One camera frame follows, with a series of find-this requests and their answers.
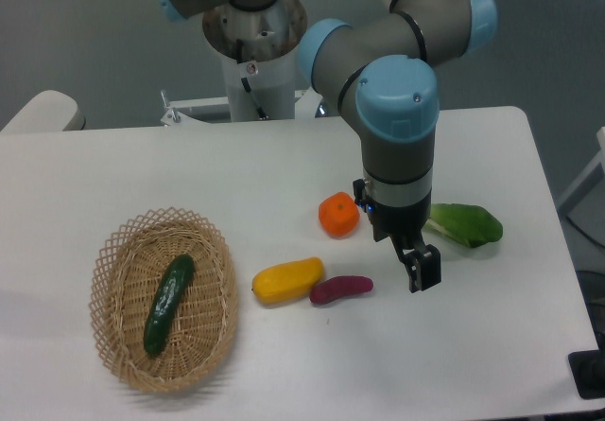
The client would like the green bok choy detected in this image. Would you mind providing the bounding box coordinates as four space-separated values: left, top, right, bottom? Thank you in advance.
425 203 503 249

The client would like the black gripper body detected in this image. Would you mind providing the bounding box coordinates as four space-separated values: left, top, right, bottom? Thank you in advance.
353 179 431 242

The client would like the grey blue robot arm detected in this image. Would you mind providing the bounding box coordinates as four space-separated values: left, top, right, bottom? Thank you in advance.
159 0 497 291

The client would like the black device at table edge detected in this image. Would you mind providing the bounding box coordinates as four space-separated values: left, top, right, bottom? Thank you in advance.
568 350 604 400

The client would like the woven wicker basket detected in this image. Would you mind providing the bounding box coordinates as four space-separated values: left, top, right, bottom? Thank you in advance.
89 207 238 393

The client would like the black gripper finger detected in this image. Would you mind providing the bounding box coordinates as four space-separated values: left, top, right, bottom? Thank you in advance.
408 234 441 293
390 237 414 277

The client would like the white furniture at right edge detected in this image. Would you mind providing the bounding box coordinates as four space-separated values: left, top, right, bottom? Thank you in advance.
556 127 604 218

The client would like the yellow mango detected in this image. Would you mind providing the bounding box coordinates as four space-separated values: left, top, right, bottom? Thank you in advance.
251 257 324 305

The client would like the orange tangerine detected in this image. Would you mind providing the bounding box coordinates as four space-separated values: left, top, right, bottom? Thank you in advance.
318 192 360 238

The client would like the white chair armrest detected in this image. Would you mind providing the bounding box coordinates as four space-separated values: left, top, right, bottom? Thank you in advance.
1 90 86 135

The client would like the green cucumber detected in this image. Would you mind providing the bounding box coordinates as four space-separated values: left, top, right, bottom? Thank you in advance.
143 254 195 357

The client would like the purple sweet potato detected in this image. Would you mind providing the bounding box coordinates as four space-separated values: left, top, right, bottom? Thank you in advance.
309 275 373 306

